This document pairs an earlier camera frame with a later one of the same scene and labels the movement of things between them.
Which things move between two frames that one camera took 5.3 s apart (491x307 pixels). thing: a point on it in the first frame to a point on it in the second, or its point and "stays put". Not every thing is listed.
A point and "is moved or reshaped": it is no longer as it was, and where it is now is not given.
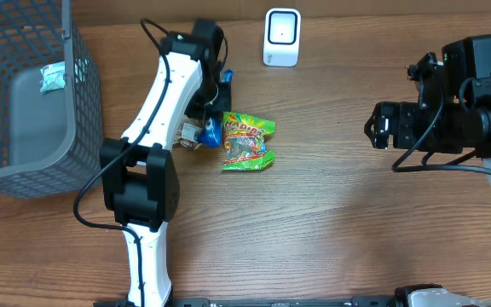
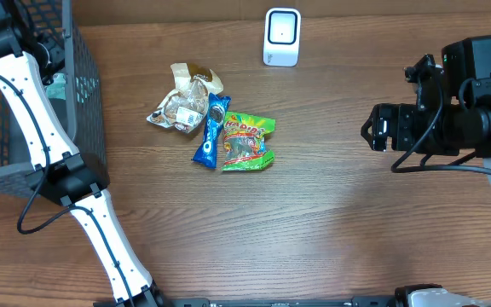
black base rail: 206,302 stays put
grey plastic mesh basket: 30,144 stays put
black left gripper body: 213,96 to 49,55
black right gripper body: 410,122 stays put
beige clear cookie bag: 187,139 is moved or reshaped
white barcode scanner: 281,37 stays put
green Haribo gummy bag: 244,141 stays put
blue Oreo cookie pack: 210,135 is moved or reshaped
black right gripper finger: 381,141 stays put
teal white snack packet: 53,77 is moved or reshaped
